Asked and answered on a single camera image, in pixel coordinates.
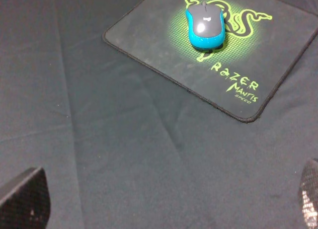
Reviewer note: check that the black green Razer mouse pad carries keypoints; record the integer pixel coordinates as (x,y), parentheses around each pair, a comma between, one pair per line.
(264,40)

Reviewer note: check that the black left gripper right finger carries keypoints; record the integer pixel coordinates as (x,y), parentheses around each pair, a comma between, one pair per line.
(308,193)

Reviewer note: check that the black tablecloth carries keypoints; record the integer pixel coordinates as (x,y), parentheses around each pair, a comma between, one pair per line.
(124,148)

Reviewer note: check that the grey and teal computer mouse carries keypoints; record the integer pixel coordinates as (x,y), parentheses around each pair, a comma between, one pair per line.
(206,26)

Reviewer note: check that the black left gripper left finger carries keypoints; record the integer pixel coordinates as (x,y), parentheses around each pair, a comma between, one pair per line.
(25,201)

